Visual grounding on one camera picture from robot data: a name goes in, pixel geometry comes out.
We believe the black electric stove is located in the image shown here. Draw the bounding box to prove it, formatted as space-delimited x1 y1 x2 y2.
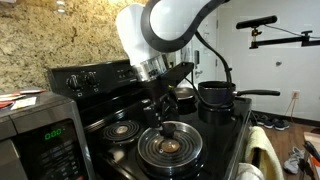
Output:
48 54 253 180

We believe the white paper card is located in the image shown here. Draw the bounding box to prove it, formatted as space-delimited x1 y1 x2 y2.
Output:
9 96 37 111

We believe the small coil stove burner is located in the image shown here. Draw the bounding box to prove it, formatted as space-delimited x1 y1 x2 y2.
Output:
102 119 142 145

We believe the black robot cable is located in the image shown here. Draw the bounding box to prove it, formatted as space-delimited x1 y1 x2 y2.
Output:
184 30 234 108

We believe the black saucepan with long handle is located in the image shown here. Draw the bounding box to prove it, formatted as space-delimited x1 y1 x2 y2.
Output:
197 80 281 108

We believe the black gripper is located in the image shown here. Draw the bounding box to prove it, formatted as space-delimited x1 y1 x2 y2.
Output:
141 79 181 130

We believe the black stereo camera bar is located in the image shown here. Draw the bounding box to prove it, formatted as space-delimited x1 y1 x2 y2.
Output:
236 14 278 30

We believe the white hanging towel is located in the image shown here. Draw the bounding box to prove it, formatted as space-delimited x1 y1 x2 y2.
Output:
235 162 265 180

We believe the yellow hanging towel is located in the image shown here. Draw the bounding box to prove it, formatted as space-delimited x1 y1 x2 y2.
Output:
244 125 285 180

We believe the red white paper strip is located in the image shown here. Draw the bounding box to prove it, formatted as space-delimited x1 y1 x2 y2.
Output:
13 88 47 96

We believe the grey white sneaker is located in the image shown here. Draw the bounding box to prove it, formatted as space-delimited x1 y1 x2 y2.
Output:
283 146 306 175

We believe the glass lid with black knob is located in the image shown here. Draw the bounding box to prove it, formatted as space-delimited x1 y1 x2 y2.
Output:
137 120 204 169

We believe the large coil stove burner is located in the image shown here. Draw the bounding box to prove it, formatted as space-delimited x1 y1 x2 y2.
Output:
134 146 208 180

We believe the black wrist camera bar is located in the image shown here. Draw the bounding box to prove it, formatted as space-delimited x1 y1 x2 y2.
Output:
162 61 195 83

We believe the small steel frying pan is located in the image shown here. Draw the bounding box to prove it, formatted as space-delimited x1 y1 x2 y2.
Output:
172 87 198 103

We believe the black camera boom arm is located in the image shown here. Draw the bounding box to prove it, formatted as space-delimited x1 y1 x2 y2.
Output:
249 29 320 50

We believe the stainless steel microwave oven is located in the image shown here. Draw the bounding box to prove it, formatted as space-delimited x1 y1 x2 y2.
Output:
0 91 96 180

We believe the dark sneaker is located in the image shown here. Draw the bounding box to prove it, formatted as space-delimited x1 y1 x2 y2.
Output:
263 118 277 130
274 119 291 131

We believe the wooden work table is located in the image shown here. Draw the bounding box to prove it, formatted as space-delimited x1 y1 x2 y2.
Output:
301 131 320 180

